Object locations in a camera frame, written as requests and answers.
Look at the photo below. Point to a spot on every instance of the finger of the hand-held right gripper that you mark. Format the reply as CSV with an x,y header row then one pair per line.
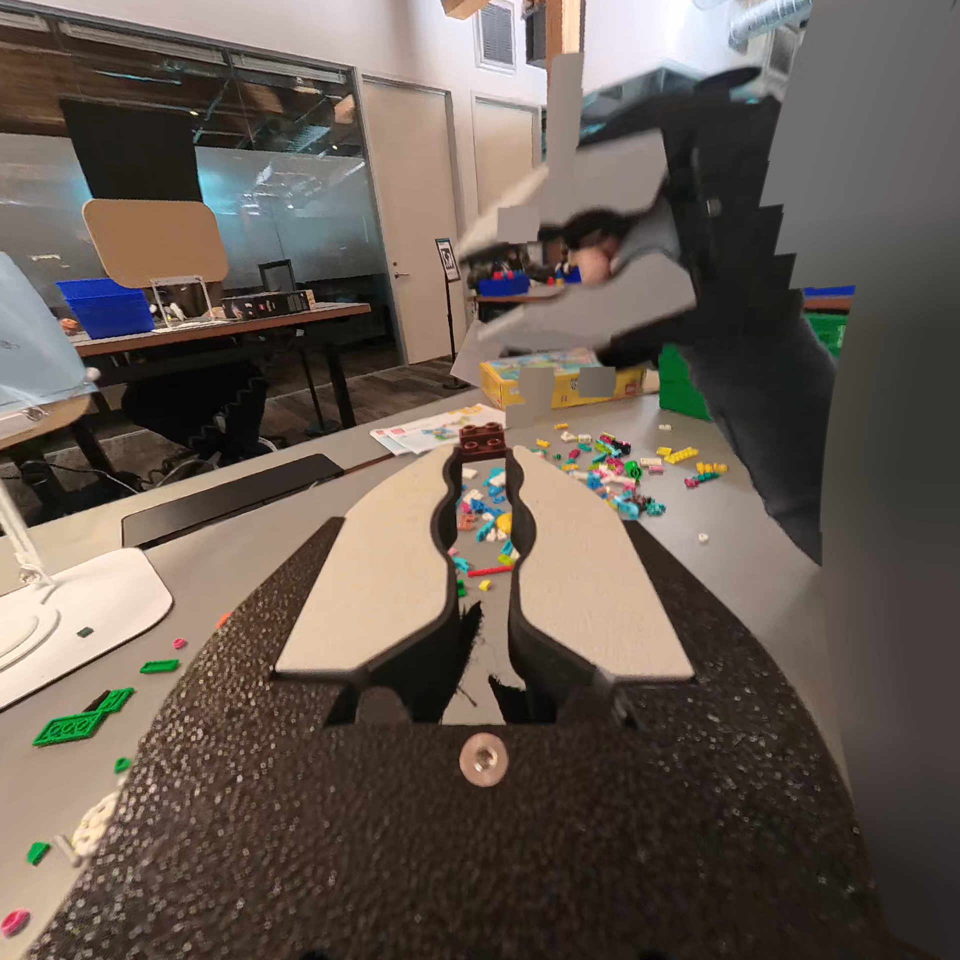
x,y
622,300
615,172

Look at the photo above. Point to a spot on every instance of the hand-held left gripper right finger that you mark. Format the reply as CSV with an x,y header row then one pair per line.
x,y
592,577

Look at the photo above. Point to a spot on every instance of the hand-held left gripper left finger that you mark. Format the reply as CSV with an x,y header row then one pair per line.
x,y
375,570

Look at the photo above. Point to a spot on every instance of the brown toy brick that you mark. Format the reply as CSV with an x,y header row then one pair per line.
x,y
484,442

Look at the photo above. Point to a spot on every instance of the person's right forearm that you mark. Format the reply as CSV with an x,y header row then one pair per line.
x,y
772,420

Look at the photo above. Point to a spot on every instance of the grey desk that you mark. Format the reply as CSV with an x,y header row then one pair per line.
x,y
225,570

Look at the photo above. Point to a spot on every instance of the person's right hand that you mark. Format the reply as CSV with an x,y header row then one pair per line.
x,y
596,266

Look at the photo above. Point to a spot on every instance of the green storage bin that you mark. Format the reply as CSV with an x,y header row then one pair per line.
x,y
682,382

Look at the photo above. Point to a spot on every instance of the brown table with bins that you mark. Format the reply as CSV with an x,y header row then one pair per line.
x,y
517,298

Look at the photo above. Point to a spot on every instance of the white door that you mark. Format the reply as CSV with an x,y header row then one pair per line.
x,y
409,210
506,195

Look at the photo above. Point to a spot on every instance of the pile of colourful toy bricks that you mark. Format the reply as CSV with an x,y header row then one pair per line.
x,y
626,471

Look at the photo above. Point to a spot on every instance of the blue bin with bricks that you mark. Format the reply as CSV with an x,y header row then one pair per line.
x,y
502,286

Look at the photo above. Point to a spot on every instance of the instruction booklet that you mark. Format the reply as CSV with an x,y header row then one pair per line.
x,y
420,433

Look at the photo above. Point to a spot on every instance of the yellow toy set box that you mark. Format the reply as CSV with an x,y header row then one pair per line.
x,y
502,382

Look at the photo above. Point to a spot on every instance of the black sign stand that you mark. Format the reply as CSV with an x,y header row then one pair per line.
x,y
447,259

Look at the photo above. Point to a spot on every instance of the small green toy plate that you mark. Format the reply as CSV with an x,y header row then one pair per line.
x,y
160,665

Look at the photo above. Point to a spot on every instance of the brown wooden table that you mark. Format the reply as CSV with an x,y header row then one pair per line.
x,y
225,330

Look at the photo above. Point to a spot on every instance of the green ringed toy plate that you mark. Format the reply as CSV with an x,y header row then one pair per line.
x,y
67,729

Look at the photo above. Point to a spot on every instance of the blue storage bin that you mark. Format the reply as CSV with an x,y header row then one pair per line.
x,y
105,307

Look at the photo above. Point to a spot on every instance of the white linked toy pieces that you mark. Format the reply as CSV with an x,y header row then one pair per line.
x,y
94,825

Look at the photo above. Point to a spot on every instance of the tan board on clear stand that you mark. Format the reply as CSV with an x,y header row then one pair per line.
x,y
157,240

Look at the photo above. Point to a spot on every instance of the pink toy disc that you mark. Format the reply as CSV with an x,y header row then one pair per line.
x,y
15,922

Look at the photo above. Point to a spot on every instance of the wall vent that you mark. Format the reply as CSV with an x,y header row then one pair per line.
x,y
496,34

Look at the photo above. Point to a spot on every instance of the black frame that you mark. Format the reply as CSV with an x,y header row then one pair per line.
x,y
262,274

